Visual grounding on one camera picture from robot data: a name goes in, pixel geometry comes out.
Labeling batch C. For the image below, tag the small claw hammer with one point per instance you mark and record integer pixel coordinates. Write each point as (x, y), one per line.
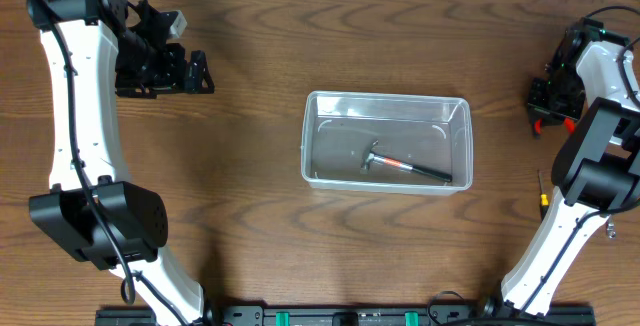
(371, 157)

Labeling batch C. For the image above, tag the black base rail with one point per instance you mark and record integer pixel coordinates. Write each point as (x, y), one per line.
(438, 315)

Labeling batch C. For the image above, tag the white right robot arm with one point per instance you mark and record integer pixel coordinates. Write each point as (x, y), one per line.
(592, 91)

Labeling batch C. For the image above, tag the clear plastic container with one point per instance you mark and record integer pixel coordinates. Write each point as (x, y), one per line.
(431, 131)

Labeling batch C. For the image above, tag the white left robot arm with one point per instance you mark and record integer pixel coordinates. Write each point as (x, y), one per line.
(99, 51)

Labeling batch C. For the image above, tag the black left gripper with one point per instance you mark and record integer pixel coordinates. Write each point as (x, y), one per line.
(179, 69)

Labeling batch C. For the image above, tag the silver wrench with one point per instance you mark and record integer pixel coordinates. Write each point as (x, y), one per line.
(610, 229)

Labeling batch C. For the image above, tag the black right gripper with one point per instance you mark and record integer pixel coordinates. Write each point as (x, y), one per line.
(538, 108)

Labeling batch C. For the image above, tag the red handled pliers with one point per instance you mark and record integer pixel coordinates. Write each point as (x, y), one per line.
(537, 126)

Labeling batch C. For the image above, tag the black yellow screwdriver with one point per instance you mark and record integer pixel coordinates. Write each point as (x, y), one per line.
(543, 197)

